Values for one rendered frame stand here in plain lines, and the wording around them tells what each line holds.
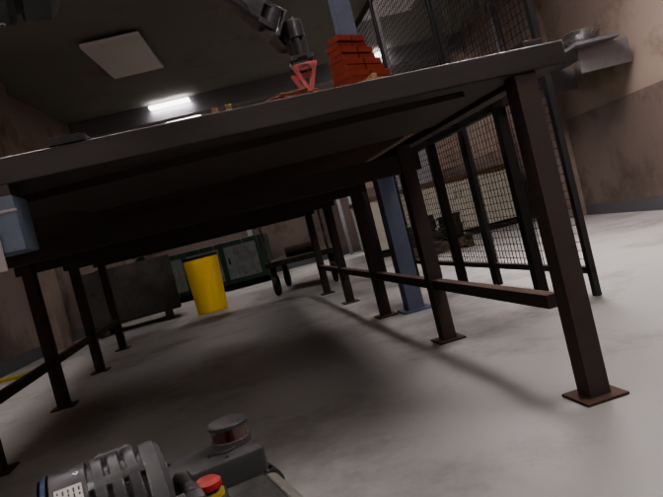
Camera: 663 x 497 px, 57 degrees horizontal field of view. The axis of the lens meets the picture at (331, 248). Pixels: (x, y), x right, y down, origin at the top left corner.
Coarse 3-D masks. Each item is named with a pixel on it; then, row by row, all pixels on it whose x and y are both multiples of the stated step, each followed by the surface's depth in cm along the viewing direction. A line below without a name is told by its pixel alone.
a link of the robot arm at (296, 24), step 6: (288, 24) 165; (294, 24) 165; (300, 24) 166; (282, 30) 167; (288, 30) 165; (294, 30) 165; (300, 30) 166; (282, 36) 171; (288, 36) 166; (294, 36) 166; (300, 36) 167
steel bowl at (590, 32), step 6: (576, 30) 534; (582, 30) 532; (588, 30) 532; (594, 30) 533; (564, 36) 545; (570, 36) 539; (576, 36) 536; (582, 36) 535; (588, 36) 535; (594, 36) 537; (564, 42) 550; (570, 42) 543
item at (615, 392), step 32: (512, 96) 155; (544, 128) 153; (544, 160) 153; (544, 192) 153; (544, 224) 156; (576, 256) 155; (576, 288) 155; (576, 320) 155; (576, 352) 156; (576, 384) 160; (608, 384) 156
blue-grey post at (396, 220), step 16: (336, 0) 343; (336, 16) 343; (352, 16) 345; (336, 32) 349; (352, 32) 345; (384, 192) 348; (384, 208) 348; (400, 208) 349; (384, 224) 355; (400, 224) 349; (400, 240) 349; (400, 256) 349; (400, 272) 349; (400, 288) 356; (416, 288) 351; (416, 304) 351
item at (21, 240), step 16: (0, 192) 129; (16, 192) 134; (0, 208) 128; (16, 208) 128; (0, 224) 128; (16, 224) 128; (32, 224) 137; (0, 240) 128; (16, 240) 128; (32, 240) 134; (0, 256) 127; (0, 272) 127
